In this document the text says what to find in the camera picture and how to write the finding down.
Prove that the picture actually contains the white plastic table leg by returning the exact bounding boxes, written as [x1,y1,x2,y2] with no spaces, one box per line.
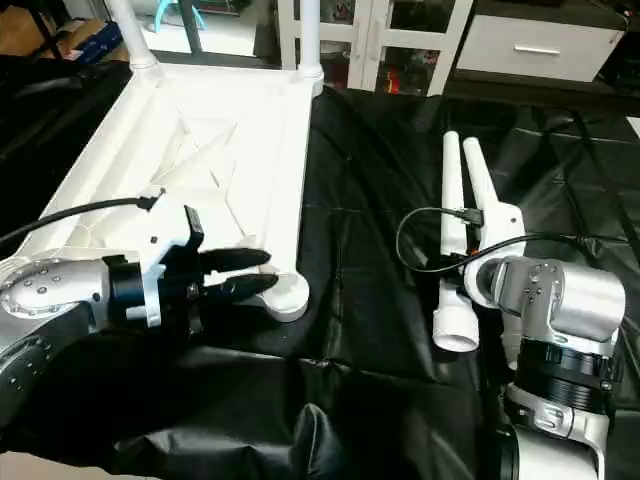
[432,130,484,354]
[296,0,326,83]
[103,0,164,73]
[461,138,499,213]

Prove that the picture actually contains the black mat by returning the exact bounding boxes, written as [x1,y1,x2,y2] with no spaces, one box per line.
[0,55,640,480]

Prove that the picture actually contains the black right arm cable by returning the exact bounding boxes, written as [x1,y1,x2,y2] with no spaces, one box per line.
[394,206,640,279]

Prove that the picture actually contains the white glass door cabinet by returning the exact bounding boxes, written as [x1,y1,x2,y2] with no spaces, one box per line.
[275,0,476,97]

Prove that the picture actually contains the white plastic table top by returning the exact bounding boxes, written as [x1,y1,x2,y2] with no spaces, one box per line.
[28,58,327,324]

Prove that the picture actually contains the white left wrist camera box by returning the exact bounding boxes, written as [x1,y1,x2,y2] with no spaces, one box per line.
[138,205,207,329]

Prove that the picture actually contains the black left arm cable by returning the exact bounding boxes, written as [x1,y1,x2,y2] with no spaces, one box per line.
[0,193,166,259]

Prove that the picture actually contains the white drawer unit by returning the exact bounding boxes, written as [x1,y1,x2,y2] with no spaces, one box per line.
[455,12,626,83]

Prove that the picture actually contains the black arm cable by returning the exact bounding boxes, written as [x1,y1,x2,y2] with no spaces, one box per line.
[394,206,640,279]
[0,193,166,259]

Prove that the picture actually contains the blue box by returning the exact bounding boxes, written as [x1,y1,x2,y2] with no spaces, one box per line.
[62,18,129,63]

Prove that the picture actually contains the light blue plastic hanger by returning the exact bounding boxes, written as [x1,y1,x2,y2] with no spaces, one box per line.
[155,0,206,31]

